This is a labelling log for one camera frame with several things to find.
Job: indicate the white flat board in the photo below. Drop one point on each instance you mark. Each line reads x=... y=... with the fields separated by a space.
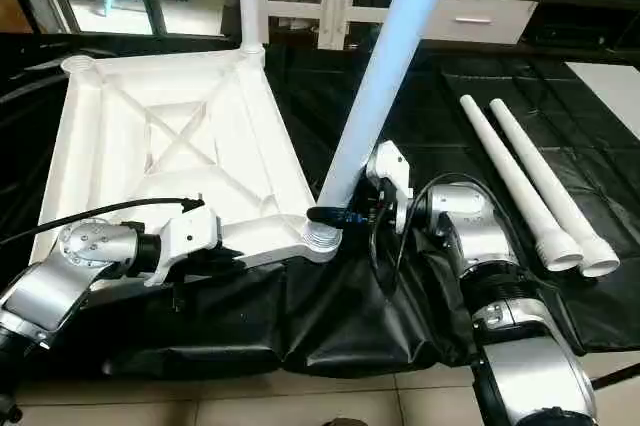
x=610 y=91

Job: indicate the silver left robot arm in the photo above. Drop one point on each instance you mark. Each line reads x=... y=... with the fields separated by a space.
x=60 y=276

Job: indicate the black right robot foot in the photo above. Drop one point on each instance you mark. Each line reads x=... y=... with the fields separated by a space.
x=348 y=421

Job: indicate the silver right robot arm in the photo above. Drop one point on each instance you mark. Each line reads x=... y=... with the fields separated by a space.
x=480 y=256

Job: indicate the white plastic table top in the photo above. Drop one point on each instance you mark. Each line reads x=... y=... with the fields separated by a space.
x=150 y=136

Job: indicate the black work mat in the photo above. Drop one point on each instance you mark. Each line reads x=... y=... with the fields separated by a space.
x=340 y=336

